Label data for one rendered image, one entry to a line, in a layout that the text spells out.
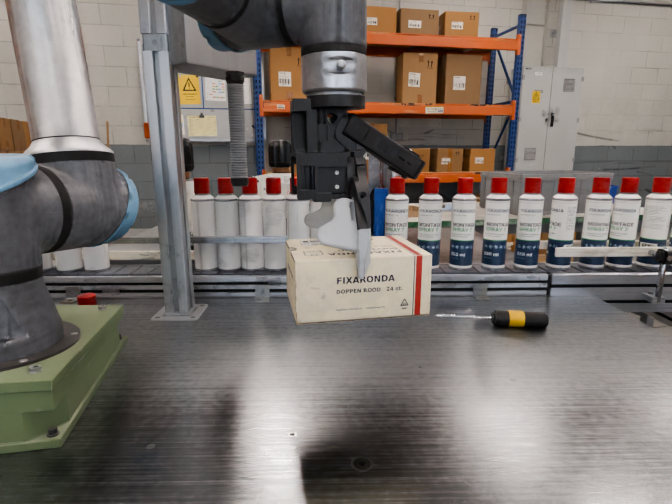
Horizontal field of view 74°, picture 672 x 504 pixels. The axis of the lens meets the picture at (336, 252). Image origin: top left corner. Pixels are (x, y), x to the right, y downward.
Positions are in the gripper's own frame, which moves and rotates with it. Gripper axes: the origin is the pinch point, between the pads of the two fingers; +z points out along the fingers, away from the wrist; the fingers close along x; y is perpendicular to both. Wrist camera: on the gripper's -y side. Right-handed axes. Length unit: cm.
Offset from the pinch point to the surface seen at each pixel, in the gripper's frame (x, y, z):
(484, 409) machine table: 8.5, -14.6, 17.6
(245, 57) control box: -39, 12, -31
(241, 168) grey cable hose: -35.4, 13.6, -10.7
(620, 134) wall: -484, -482, -27
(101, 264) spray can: -50, 45, 10
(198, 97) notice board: -472, 60, -70
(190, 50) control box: -30.2, 20.8, -30.6
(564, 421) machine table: 12.6, -22.6, 17.7
